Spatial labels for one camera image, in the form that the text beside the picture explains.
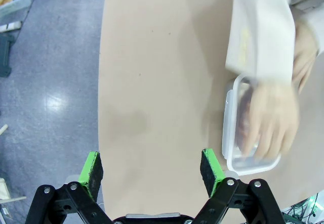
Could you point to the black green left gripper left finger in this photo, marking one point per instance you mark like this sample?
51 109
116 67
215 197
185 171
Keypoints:
92 173

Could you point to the light wooden frame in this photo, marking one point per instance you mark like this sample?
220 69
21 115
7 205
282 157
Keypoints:
5 196

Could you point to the light wooden strip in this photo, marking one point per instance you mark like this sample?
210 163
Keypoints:
11 26

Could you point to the small wooden stick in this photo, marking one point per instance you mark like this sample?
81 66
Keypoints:
3 129

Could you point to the black plastic crate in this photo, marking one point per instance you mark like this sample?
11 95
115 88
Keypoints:
5 54

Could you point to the person's right forearm white sleeve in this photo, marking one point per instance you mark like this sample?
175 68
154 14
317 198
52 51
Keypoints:
263 26

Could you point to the person's right hand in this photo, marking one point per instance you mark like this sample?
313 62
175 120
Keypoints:
273 117

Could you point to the grey plastic bin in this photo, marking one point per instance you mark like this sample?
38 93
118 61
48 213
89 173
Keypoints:
12 4

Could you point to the person's left hand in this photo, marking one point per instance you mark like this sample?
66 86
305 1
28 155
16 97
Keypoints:
305 54

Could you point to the person's left forearm white sleeve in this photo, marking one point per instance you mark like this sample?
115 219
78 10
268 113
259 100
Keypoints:
311 9

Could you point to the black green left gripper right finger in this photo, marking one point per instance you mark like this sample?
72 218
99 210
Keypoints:
211 171

